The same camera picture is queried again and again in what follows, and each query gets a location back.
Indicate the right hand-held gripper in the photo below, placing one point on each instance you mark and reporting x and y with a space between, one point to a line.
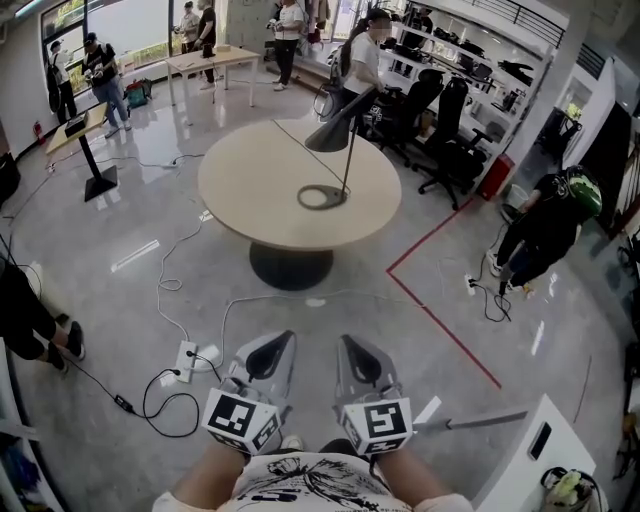
379 422

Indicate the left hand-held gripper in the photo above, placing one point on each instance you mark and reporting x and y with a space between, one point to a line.
239 419

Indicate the black desk lamp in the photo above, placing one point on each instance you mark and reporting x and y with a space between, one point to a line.
326 136

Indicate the person's left forearm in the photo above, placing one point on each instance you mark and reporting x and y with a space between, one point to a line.
212 472

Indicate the person's right forearm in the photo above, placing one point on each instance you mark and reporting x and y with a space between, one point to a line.
425 475

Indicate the rectangular wooden desk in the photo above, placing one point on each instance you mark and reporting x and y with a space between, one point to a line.
215 59

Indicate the white power strip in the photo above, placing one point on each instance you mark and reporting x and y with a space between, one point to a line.
470 285
186 361

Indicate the red floor tape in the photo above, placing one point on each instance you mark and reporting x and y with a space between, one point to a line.
440 330

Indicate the person's white shoe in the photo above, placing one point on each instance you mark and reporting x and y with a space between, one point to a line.
292 442

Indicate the grey metal bar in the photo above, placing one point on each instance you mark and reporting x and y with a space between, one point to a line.
480 419

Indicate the white printed shirt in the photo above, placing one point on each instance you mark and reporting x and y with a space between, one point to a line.
310 487

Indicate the black power adapter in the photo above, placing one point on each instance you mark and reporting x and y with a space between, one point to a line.
125 403

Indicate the round wooden table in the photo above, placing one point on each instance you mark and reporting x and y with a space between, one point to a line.
250 190

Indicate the black smartphone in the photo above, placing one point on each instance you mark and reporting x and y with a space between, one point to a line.
540 441

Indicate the white counter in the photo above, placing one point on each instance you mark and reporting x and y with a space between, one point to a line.
555 450

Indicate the white bucket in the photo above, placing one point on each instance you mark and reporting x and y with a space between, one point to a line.
515 196

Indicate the red bin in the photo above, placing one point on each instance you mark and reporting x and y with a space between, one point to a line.
496 177

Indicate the black office chair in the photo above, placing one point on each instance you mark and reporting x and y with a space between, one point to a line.
457 150
417 105

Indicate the white plastic bag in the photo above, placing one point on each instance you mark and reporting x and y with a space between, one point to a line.
570 492

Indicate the green helmet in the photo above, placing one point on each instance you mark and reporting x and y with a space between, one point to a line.
585 192

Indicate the green bag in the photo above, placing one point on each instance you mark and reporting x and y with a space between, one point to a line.
139 94

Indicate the black box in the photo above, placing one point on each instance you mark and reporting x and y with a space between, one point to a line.
76 123

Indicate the red fire extinguisher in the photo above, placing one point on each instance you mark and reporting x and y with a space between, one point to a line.
37 132

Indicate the white shelving unit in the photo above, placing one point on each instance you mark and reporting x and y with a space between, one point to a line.
480 55

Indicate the small pedestal stand table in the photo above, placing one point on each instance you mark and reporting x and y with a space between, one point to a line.
82 127

